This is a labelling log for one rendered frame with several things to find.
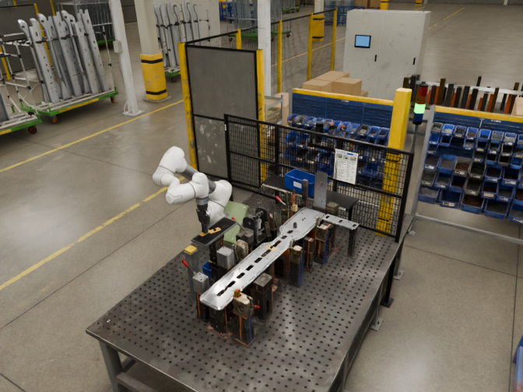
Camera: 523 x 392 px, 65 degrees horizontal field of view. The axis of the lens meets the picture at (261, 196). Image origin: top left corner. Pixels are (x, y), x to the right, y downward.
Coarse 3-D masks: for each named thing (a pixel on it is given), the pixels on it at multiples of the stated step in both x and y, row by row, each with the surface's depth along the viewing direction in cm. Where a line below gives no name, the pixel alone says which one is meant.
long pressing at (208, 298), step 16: (304, 208) 356; (288, 224) 335; (304, 224) 334; (288, 240) 315; (256, 256) 298; (272, 256) 298; (240, 272) 283; (256, 272) 282; (224, 288) 269; (240, 288) 269; (208, 304) 257; (224, 304) 256
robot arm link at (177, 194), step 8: (168, 176) 300; (168, 184) 299; (176, 184) 282; (184, 184) 261; (168, 192) 256; (176, 192) 255; (184, 192) 257; (192, 192) 261; (168, 200) 257; (176, 200) 255; (184, 200) 259
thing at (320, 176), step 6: (318, 174) 345; (324, 174) 342; (318, 180) 347; (324, 180) 344; (318, 186) 350; (324, 186) 346; (318, 192) 352; (324, 192) 349; (318, 198) 355; (324, 198) 352; (318, 204) 357; (324, 204) 354
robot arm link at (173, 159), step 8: (168, 152) 312; (176, 152) 311; (168, 160) 309; (176, 160) 311; (184, 160) 319; (168, 168) 308; (176, 168) 313; (184, 168) 319; (192, 168) 329; (184, 176) 326; (192, 176) 328; (216, 184) 350; (224, 184) 355; (216, 192) 348; (224, 192) 353; (216, 200) 352; (224, 200) 355
